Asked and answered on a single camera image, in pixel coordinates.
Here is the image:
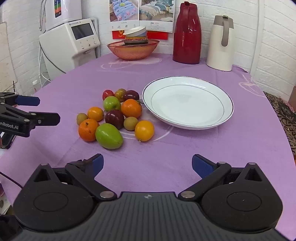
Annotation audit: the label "stack of patterned bowls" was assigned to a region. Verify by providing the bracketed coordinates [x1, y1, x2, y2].
[122, 37, 149, 47]

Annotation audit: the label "dark purple plum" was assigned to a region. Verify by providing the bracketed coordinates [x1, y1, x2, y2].
[122, 90, 140, 102]
[105, 110, 125, 130]

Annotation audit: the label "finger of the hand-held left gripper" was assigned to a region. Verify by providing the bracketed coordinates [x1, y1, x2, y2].
[0, 104, 61, 127]
[0, 92, 40, 106]

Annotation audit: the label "red thermos jug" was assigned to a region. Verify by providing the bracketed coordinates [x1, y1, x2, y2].
[172, 1, 202, 65]

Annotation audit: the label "green mango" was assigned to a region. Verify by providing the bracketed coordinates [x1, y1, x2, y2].
[95, 123, 124, 150]

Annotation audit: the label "small orange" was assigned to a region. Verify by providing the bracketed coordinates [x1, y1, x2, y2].
[87, 107, 104, 122]

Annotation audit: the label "leopard pattern cloth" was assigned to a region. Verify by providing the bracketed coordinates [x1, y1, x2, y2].
[264, 91, 296, 160]

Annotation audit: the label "small red apple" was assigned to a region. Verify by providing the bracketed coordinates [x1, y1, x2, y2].
[102, 90, 115, 101]

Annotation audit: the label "orange with green calyx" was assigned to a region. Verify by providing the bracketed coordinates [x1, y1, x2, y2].
[78, 119, 100, 142]

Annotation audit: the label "white cables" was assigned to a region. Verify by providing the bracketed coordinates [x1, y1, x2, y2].
[38, 46, 50, 88]

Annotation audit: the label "brown longan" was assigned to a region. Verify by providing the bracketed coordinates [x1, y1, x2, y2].
[123, 116, 139, 131]

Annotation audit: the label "pink glass bowl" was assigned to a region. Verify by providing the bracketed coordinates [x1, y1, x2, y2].
[107, 39, 160, 61]

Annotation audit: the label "metal hose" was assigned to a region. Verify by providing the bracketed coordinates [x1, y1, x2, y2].
[39, 0, 47, 32]

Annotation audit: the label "bedding wall poster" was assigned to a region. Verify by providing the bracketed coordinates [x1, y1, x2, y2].
[109, 0, 175, 33]

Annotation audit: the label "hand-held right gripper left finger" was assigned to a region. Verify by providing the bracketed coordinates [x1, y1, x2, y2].
[33, 153, 117, 201]

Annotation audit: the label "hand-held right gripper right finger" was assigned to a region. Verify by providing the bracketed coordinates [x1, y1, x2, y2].
[178, 154, 263, 201]

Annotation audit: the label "white wall pipe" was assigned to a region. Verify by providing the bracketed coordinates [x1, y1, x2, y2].
[249, 0, 266, 72]

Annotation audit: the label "brown kiwi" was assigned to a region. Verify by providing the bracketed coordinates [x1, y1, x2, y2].
[76, 113, 88, 126]

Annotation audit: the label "white plate with dark rim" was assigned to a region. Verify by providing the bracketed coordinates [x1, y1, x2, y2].
[142, 76, 234, 130]

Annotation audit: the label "white bowl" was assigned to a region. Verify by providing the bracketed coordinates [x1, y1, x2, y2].
[122, 26, 148, 39]

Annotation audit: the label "white wall phone device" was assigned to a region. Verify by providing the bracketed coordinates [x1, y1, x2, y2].
[39, 17, 101, 80]

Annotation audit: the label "red wall poster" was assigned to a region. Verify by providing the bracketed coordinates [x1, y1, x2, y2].
[112, 30, 168, 40]

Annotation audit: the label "purple cable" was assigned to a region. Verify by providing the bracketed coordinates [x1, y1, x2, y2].
[0, 171, 23, 189]

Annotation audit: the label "white wall water purifier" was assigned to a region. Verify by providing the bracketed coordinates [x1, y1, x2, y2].
[44, 0, 83, 30]

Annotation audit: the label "white thermos jug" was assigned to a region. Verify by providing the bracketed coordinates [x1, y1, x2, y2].
[206, 15, 234, 72]

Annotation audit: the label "yellow orange citrus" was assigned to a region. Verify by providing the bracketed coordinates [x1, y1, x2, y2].
[135, 120, 155, 142]

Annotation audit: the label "dark cloth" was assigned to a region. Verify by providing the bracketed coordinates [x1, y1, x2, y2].
[0, 214, 23, 241]

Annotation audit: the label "orange with long stem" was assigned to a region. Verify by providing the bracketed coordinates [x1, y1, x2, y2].
[121, 99, 143, 119]

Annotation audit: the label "red yellow apple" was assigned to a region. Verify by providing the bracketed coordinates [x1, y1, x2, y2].
[114, 88, 127, 102]

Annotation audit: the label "pale printed box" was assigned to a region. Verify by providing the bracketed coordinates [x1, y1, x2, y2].
[0, 183, 11, 215]

